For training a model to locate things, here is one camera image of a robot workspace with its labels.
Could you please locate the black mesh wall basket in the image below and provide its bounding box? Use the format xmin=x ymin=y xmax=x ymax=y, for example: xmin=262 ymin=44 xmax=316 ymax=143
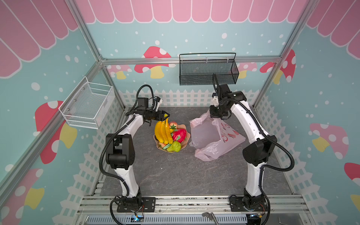
xmin=179 ymin=52 xmax=240 ymax=86

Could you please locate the white wire wall basket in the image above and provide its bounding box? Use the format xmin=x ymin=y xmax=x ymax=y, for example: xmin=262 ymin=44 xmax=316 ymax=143
xmin=59 ymin=77 xmax=115 ymax=129

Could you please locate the yellow banana bunch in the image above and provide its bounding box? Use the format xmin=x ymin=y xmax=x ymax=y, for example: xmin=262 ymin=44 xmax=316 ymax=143
xmin=154 ymin=113 xmax=173 ymax=145

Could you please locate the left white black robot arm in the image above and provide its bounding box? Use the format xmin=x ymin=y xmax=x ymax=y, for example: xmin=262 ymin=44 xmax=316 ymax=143
xmin=99 ymin=84 xmax=170 ymax=211

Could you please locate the red dragon fruit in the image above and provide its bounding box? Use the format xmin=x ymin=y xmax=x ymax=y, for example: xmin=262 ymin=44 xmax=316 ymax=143
xmin=172 ymin=128 xmax=187 ymax=143

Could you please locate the pink printed plastic bag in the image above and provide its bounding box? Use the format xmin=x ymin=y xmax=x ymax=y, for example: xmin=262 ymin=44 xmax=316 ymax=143
xmin=190 ymin=111 xmax=246 ymax=161

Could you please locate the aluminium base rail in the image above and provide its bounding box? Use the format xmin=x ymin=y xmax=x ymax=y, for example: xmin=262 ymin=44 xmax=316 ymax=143
xmin=73 ymin=195 xmax=315 ymax=225

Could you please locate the green custard apple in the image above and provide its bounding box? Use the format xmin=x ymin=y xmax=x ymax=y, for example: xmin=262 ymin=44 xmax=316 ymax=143
xmin=162 ymin=141 xmax=182 ymax=152

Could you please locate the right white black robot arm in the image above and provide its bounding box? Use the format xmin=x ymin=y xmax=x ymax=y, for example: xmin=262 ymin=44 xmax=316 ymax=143
xmin=210 ymin=74 xmax=295 ymax=211

